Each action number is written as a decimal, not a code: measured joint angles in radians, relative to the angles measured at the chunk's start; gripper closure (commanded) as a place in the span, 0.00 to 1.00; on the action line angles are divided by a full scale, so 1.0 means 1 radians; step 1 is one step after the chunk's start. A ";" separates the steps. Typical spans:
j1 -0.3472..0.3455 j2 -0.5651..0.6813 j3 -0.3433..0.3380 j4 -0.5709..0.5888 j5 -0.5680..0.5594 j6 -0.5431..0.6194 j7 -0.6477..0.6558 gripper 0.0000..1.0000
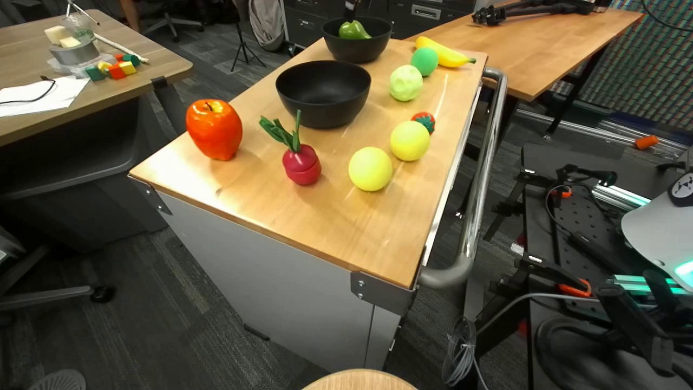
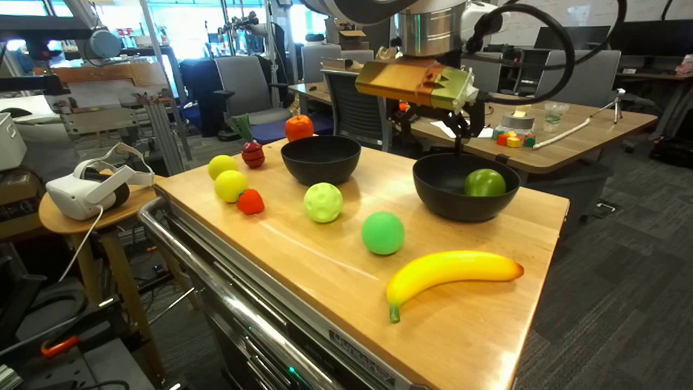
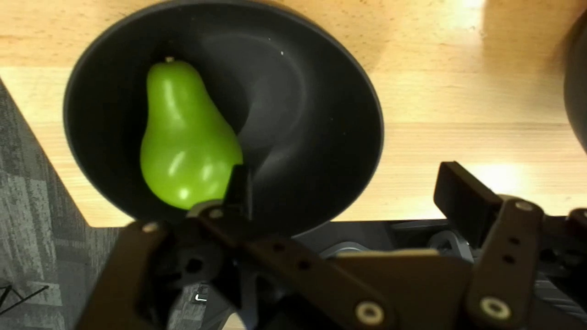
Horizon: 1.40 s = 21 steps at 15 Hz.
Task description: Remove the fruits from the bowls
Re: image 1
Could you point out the yellow lemon toy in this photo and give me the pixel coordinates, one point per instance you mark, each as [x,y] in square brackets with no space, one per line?
[372,170]
[409,142]

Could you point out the red radish toy green leaves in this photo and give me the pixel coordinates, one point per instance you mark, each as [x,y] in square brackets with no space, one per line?
[301,165]

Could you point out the black plastic bowl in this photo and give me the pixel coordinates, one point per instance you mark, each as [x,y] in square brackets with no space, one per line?
[326,108]
[357,53]

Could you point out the red strawberry toy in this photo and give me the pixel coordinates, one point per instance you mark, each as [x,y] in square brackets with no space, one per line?
[426,121]

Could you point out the green lime toy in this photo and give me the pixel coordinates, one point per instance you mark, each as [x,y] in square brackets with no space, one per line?
[426,60]
[406,82]

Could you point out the orange bell pepper toy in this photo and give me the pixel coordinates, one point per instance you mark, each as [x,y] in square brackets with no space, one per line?
[216,131]

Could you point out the green bell pepper toy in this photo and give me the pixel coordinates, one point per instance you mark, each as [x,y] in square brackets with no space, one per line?
[353,30]

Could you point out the yellow banana toy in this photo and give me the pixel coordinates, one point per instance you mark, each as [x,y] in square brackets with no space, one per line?
[452,56]

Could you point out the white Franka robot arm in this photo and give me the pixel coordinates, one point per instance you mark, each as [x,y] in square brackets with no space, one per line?
[656,230]

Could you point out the white cart wooden top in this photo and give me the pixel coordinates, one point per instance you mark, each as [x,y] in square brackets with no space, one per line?
[289,289]

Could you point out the round wooden stool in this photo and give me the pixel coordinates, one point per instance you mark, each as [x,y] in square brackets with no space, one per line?
[360,379]

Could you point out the black standing tripod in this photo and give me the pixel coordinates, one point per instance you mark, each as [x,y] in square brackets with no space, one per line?
[244,39]

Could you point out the light wooden office desk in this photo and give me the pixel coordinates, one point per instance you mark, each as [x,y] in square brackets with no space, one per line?
[143,68]

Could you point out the orange-brown wooden desk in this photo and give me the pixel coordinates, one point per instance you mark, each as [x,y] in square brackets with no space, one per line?
[533,44]

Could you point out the dark office chair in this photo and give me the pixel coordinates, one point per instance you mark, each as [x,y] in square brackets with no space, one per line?
[170,21]

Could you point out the colourful toy blocks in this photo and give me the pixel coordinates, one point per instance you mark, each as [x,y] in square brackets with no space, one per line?
[115,68]

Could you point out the black folded tripod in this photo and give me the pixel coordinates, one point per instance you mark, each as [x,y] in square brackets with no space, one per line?
[533,8]

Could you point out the aluminium extrusion bar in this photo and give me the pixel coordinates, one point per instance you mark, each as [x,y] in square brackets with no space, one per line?
[618,195]

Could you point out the white thin stick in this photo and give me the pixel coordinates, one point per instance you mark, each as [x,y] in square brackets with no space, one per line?
[120,45]

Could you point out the small orange clamp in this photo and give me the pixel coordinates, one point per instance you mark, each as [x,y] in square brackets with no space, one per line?
[646,142]

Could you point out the clear plastic container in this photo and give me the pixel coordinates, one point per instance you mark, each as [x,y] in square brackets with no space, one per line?
[72,44]

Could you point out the gray office chair base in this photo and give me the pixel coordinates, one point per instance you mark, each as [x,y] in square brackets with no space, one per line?
[43,295]

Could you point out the striped acoustic panel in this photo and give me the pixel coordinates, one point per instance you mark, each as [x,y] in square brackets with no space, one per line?
[641,65]

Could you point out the white paper sheet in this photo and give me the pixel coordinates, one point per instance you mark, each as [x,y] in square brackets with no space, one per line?
[36,97]

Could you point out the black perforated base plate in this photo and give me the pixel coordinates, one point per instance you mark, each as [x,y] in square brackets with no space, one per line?
[576,162]

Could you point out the gray metal floor rail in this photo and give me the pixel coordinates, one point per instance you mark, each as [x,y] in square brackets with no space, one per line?
[576,131]

